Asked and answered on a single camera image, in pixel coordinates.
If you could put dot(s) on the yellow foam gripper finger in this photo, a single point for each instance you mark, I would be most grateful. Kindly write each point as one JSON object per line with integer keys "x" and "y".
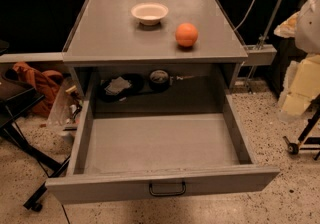
{"x": 301, "y": 86}

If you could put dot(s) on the orange fruit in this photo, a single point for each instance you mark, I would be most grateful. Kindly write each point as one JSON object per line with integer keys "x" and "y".
{"x": 186, "y": 35}

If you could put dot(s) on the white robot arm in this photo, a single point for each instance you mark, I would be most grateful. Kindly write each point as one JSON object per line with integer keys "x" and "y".
{"x": 304, "y": 28}

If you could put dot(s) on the grey open top drawer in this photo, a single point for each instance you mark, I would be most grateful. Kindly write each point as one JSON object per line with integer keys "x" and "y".
{"x": 115, "y": 159}

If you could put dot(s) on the black wheeled tripod base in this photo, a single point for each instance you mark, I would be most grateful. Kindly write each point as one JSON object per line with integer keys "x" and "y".
{"x": 305, "y": 142}

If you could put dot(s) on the metal diagonal rod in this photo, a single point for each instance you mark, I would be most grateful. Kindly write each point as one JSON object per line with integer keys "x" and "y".
{"x": 263, "y": 37}

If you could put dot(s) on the black tape roll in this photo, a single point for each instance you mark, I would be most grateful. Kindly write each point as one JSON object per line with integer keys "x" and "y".
{"x": 159, "y": 80}

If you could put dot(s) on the grey metal cabinet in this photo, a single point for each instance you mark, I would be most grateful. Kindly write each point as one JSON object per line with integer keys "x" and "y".
{"x": 113, "y": 42}

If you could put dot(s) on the white paper bowl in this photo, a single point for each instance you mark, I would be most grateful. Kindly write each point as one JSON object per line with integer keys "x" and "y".
{"x": 149, "y": 14}

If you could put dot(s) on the black pouch with paper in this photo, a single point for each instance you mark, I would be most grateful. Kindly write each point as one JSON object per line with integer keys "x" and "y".
{"x": 120, "y": 87}

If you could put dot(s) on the clear plastic bag of items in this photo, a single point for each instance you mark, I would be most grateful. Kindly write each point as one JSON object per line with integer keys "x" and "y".
{"x": 65, "y": 112}

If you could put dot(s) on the orange cloth bag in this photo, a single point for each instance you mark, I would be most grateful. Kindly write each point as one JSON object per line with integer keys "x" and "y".
{"x": 46, "y": 83}

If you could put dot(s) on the grey side shelf bracket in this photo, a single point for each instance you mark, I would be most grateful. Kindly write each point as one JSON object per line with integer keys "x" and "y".
{"x": 259, "y": 57}

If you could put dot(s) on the black drawer handle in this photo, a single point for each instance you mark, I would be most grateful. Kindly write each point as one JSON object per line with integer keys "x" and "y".
{"x": 167, "y": 189}

